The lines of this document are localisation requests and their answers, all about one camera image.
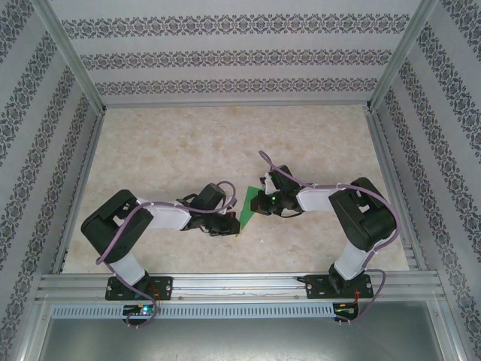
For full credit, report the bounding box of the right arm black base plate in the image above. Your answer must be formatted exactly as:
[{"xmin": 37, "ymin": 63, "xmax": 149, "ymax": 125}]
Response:
[{"xmin": 306, "ymin": 274, "xmax": 375, "ymax": 301}]

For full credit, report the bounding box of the wide aluminium mounting rail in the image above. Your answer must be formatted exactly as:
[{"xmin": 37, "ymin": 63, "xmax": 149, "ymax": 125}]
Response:
[{"xmin": 35, "ymin": 271, "xmax": 444, "ymax": 302}]

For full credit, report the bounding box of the aluminium frame post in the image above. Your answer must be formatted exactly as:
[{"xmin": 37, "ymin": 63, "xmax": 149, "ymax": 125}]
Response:
[
  {"xmin": 366, "ymin": 0, "xmax": 440, "ymax": 113},
  {"xmin": 28, "ymin": 0, "xmax": 107, "ymax": 114}
]

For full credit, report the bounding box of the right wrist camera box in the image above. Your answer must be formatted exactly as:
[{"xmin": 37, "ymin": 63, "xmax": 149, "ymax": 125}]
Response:
[{"xmin": 260, "ymin": 171, "xmax": 276, "ymax": 193}]

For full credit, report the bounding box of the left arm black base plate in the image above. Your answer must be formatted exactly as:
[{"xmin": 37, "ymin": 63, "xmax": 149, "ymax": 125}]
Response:
[{"xmin": 104, "ymin": 276, "xmax": 174, "ymax": 302}]

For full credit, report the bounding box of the green cloth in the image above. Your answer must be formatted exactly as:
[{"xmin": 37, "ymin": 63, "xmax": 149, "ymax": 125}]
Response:
[{"xmin": 234, "ymin": 186, "xmax": 265, "ymax": 241}]

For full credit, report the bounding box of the grey metal sheet panel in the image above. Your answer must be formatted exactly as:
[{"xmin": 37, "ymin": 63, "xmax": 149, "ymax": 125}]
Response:
[{"xmin": 37, "ymin": 317, "xmax": 452, "ymax": 361}]

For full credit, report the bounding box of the slotted grey cable duct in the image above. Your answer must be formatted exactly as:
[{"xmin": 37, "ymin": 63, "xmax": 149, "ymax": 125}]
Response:
[{"xmin": 50, "ymin": 303, "xmax": 335, "ymax": 319}]

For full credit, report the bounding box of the small black controller board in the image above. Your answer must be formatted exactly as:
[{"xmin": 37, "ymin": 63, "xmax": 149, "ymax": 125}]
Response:
[
  {"xmin": 334, "ymin": 302, "xmax": 360, "ymax": 320},
  {"xmin": 122, "ymin": 303, "xmax": 157, "ymax": 320}
]

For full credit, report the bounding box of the aluminium table edge rail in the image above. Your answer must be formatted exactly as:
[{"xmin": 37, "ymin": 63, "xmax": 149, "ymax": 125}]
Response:
[
  {"xmin": 50, "ymin": 112, "xmax": 105, "ymax": 275},
  {"xmin": 365, "ymin": 110, "xmax": 428, "ymax": 271},
  {"xmin": 101, "ymin": 99, "xmax": 372, "ymax": 111}
]

